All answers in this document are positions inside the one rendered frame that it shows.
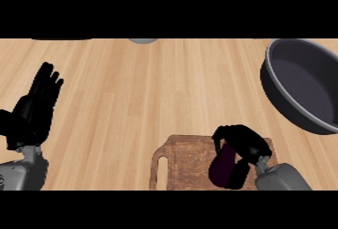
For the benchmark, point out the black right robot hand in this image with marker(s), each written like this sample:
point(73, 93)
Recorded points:
point(247, 143)

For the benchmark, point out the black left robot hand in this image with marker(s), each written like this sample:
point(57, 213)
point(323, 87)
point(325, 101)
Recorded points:
point(33, 107)

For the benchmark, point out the dark purple eggplant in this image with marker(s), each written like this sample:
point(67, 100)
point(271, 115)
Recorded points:
point(222, 165)

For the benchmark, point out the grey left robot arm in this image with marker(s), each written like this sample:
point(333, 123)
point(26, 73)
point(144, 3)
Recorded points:
point(20, 174)

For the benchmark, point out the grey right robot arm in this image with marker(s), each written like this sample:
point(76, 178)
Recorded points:
point(280, 177)

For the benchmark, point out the brown wooden cutting board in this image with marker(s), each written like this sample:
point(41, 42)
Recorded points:
point(185, 164)

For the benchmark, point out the dark grey pot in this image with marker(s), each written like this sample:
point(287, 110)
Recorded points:
point(303, 86)

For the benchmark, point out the grey round object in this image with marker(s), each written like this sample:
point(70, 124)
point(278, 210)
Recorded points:
point(144, 40)

